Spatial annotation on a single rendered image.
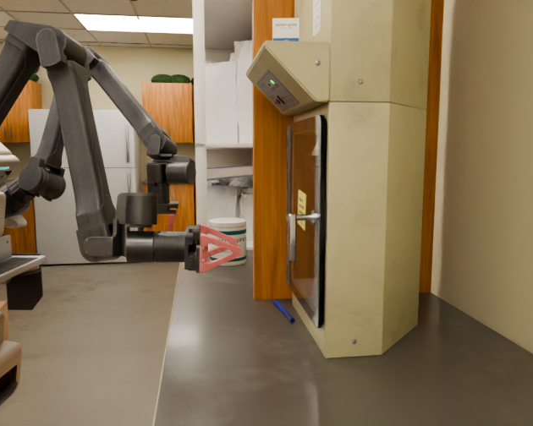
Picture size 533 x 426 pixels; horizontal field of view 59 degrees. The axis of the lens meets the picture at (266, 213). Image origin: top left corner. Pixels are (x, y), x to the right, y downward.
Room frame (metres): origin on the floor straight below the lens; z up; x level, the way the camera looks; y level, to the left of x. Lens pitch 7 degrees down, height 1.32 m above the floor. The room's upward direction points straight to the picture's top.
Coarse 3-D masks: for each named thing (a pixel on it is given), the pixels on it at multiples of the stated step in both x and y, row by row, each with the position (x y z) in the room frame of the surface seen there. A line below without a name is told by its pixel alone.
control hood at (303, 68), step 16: (272, 48) 0.83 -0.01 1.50; (288, 48) 0.83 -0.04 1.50; (304, 48) 0.83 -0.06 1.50; (320, 48) 0.84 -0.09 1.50; (256, 64) 0.97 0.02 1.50; (272, 64) 0.87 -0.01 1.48; (288, 64) 0.83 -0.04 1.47; (304, 64) 0.83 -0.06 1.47; (320, 64) 0.84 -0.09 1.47; (256, 80) 1.08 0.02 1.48; (288, 80) 0.87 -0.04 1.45; (304, 80) 0.83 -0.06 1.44; (320, 80) 0.84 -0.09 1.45; (304, 96) 0.87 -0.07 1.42; (320, 96) 0.84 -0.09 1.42; (288, 112) 1.09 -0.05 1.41
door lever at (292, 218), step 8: (288, 216) 0.88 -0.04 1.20; (296, 216) 0.88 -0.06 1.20; (304, 216) 0.88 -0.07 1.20; (312, 216) 0.89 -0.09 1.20; (288, 224) 0.88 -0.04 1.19; (296, 224) 0.88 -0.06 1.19; (288, 232) 0.88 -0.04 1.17; (296, 232) 0.88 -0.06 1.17; (288, 240) 0.88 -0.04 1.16; (296, 240) 0.88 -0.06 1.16; (288, 248) 0.88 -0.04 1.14; (288, 256) 0.88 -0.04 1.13
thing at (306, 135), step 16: (304, 128) 0.99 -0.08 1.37; (320, 128) 0.85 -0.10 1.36; (304, 144) 0.98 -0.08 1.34; (320, 144) 0.85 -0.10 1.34; (304, 160) 0.98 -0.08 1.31; (320, 160) 0.85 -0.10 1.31; (304, 176) 0.98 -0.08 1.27; (320, 176) 0.85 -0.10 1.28; (304, 192) 0.98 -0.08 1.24; (320, 192) 0.85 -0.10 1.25; (320, 208) 0.85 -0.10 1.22; (320, 224) 0.85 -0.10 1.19; (304, 240) 0.97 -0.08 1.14; (320, 240) 0.85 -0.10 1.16; (304, 256) 0.97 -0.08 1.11; (320, 256) 0.85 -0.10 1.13; (304, 272) 0.97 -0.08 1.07; (320, 272) 0.85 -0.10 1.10; (304, 288) 0.97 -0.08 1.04; (320, 288) 0.85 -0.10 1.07; (304, 304) 0.97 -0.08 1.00; (320, 304) 0.85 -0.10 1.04; (320, 320) 0.85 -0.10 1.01
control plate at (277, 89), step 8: (264, 80) 1.02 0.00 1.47; (272, 80) 0.96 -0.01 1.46; (264, 88) 1.08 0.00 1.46; (272, 88) 1.01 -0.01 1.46; (280, 88) 0.96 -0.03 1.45; (272, 96) 1.08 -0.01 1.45; (280, 96) 1.02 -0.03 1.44; (288, 96) 0.96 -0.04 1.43; (280, 104) 1.08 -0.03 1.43; (288, 104) 1.01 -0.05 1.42; (296, 104) 0.96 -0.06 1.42
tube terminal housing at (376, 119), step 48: (336, 0) 0.84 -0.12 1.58; (384, 0) 0.85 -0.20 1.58; (336, 48) 0.84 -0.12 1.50; (384, 48) 0.86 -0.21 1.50; (336, 96) 0.84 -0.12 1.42; (384, 96) 0.86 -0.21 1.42; (336, 144) 0.84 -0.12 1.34; (384, 144) 0.86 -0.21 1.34; (336, 192) 0.84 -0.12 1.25; (384, 192) 0.86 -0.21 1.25; (336, 240) 0.84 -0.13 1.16; (384, 240) 0.86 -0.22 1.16; (336, 288) 0.84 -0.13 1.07; (384, 288) 0.86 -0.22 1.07; (336, 336) 0.84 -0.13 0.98; (384, 336) 0.87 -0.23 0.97
